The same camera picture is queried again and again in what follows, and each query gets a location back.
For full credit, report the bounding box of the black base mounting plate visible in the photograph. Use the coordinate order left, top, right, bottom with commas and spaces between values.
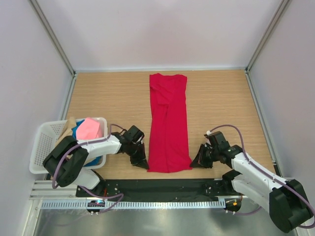
91, 178, 240, 203

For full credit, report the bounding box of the blue t shirt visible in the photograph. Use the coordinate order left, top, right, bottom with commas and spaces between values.
71, 121, 104, 168

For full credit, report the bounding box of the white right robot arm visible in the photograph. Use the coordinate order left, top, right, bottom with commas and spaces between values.
190, 131, 315, 233

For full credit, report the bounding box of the white plastic laundry basket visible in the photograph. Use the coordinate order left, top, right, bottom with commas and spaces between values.
29, 117, 108, 174

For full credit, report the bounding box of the aluminium corner post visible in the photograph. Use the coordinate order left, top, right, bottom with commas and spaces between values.
245, 0, 292, 74
28, 0, 76, 77

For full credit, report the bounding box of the beige t shirt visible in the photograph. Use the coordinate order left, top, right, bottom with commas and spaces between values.
55, 117, 76, 147

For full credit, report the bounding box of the pink t shirt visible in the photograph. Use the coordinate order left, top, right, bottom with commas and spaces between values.
75, 117, 104, 140

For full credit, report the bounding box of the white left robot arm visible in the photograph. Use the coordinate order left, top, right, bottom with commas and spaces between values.
43, 125, 149, 197

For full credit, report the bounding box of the left aluminium corner post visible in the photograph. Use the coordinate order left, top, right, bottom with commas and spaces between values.
28, 0, 76, 77

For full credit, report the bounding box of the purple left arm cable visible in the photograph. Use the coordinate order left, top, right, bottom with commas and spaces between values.
51, 123, 125, 219

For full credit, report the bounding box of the right aluminium corner post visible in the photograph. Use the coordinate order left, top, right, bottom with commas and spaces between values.
245, 0, 292, 74

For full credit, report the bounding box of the aluminium frame rail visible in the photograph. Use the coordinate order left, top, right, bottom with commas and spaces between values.
29, 178, 301, 199

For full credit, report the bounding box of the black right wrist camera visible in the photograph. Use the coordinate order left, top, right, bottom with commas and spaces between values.
204, 131, 230, 150

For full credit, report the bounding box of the white slotted cable duct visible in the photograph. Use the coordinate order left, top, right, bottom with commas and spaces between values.
41, 199, 225, 210

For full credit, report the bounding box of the red polo shirt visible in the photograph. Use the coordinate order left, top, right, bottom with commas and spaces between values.
148, 73, 191, 173

